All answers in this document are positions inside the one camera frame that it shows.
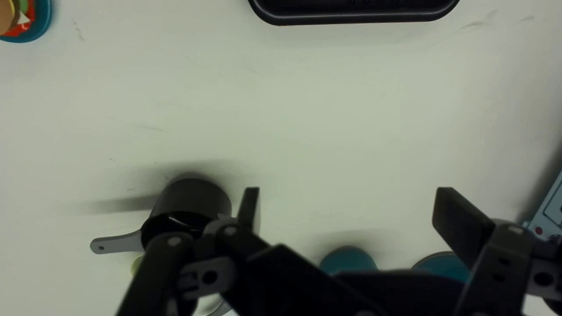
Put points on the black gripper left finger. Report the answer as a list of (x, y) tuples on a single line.
[(248, 216)]

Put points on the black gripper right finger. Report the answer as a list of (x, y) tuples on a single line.
[(463, 225)]

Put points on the blue toy pot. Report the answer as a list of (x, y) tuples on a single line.
[(347, 258)]

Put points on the teal toy kettle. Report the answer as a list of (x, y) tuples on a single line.
[(442, 263)]

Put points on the black toy saucepan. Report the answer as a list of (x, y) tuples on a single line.
[(190, 202)]

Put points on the light blue toy oven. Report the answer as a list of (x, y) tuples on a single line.
[(550, 212)]

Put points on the black ridged tray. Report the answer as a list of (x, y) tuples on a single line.
[(352, 11)]

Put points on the small blue plate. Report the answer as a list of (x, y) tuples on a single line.
[(43, 18)]

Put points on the toy burger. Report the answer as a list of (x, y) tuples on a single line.
[(11, 14)]

